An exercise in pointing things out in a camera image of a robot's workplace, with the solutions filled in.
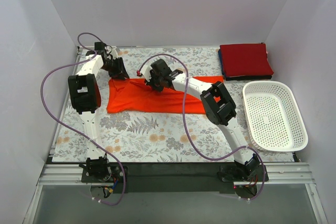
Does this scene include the orange t-shirt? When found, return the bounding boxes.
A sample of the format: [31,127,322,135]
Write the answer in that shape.
[106,75,225,115]

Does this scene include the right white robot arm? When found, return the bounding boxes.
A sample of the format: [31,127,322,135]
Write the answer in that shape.
[137,59,260,181]

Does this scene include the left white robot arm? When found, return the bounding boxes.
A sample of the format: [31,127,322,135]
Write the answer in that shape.
[68,41,129,182]

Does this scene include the folded blue t-shirt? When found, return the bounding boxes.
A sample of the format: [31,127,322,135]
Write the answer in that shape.
[217,49,226,78]

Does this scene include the folded dark red t-shirt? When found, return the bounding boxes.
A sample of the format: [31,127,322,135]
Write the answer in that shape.
[219,43,274,77]

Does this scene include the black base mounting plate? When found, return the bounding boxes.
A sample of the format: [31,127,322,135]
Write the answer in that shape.
[79,162,269,195]

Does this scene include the white perforated plastic basket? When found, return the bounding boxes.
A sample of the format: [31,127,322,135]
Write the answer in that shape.
[243,80,308,152]

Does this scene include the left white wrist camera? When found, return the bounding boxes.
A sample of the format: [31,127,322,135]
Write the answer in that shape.
[110,47,121,60]

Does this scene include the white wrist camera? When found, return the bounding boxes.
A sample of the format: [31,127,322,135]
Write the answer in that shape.
[110,47,121,60]
[136,65,153,84]

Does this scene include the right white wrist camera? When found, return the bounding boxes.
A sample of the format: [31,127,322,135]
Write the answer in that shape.
[136,65,153,84]

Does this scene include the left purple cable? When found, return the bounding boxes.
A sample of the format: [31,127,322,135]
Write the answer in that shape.
[39,32,128,207]

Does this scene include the aluminium frame rail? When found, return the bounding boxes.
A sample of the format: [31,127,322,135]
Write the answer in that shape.
[24,163,328,223]

